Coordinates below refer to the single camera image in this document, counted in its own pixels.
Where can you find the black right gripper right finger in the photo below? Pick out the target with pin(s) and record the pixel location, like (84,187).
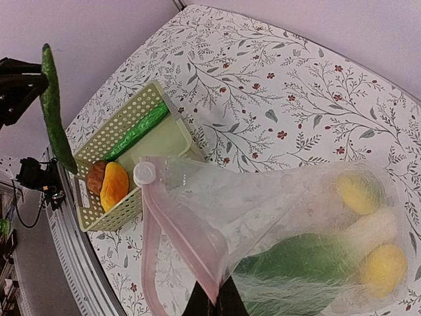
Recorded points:
(229,302)

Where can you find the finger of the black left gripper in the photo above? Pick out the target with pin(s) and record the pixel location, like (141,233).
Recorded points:
(21,84)

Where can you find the clear pink zip top bag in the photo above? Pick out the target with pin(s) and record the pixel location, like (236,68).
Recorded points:
(213,218)

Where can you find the brown bread roll toy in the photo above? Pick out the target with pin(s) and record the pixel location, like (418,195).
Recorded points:
(95,177)

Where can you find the yellow lemon toy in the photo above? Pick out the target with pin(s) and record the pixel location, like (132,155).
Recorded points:
(383,270)

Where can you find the green bitter gourd toy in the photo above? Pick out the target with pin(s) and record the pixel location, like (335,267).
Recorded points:
(147,123)

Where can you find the dark green cucumber toy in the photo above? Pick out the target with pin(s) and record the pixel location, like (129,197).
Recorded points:
(51,107)

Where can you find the floral white table mat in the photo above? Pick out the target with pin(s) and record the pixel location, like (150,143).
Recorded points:
(258,98)

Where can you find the dark green round fruit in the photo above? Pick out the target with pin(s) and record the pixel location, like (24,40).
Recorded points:
(361,191)

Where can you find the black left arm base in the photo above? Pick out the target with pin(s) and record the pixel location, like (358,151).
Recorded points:
(43,177)

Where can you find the aluminium front rail frame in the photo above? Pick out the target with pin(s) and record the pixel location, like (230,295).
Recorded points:
(56,267)

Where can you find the green bok choy toy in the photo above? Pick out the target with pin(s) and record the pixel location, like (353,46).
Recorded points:
(304,274)

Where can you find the beige perforated plastic basket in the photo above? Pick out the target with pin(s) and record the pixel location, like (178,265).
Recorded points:
(169,137)

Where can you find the orange yellow mango toy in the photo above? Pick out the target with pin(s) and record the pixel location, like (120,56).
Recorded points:
(115,186)

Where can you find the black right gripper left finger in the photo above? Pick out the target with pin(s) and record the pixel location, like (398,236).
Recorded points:
(199,303)

